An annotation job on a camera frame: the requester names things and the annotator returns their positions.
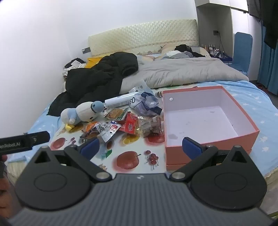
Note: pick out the red snack packet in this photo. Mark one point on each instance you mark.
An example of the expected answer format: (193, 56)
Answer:
(131, 125)

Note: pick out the orange snack packet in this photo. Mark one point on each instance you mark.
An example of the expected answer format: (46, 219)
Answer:
(90, 128)

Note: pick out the black clothing on pillow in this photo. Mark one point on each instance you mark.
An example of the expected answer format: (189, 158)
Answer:
(186, 50)

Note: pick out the grey quilted blanket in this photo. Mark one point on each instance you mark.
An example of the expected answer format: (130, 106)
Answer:
(184, 71)

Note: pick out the grey wall socket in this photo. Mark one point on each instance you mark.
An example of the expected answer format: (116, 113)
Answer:
(86, 50)

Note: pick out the blue white penguin plush toy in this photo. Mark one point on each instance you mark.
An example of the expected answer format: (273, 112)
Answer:
(84, 113)

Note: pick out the clear plastic bag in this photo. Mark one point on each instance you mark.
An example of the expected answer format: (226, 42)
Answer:
(145, 104)

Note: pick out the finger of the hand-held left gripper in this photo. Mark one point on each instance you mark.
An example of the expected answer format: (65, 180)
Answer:
(41, 137)

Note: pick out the yellow cloth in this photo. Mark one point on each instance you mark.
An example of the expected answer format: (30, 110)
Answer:
(92, 62)

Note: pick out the brown snack packet green edge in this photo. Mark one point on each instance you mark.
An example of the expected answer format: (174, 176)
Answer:
(116, 114)

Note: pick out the clear packet of brown snacks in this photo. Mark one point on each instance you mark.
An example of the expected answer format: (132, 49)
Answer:
(152, 128)

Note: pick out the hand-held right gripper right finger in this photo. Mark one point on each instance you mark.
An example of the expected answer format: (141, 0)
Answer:
(192, 148)

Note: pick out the black padded jacket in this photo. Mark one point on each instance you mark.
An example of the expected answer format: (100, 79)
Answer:
(93, 76)

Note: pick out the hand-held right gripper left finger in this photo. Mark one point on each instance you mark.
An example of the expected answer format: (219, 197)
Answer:
(90, 148)

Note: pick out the white wall shelf unit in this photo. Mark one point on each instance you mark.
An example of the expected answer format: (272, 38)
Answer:
(214, 15)

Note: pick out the pink cardboard box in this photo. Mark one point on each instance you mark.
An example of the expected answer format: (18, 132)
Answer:
(206, 121)

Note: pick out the blue curtain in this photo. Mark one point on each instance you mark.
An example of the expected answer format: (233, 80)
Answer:
(268, 69)

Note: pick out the blue chair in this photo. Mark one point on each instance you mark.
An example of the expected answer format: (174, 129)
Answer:
(242, 50)

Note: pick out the person's left hand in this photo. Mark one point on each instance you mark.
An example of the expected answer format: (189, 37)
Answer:
(5, 200)

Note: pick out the row of small bottles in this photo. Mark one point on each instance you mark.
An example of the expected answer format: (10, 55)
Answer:
(209, 49)

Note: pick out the black hanging clothes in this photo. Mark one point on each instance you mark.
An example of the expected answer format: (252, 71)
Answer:
(268, 19)

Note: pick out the blue star print bed sheet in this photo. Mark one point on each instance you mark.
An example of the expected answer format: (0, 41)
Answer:
(260, 104)

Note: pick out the pile of clothes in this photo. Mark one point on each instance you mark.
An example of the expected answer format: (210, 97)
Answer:
(73, 64)

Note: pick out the cream padded headboard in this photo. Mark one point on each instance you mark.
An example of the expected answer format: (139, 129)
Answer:
(141, 37)

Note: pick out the white red sachet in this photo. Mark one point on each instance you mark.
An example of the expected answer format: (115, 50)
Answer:
(107, 130)

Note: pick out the white tube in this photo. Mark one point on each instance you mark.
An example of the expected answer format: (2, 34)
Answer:
(119, 100)

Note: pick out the pink pillow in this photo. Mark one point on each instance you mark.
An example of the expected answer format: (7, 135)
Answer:
(168, 51)

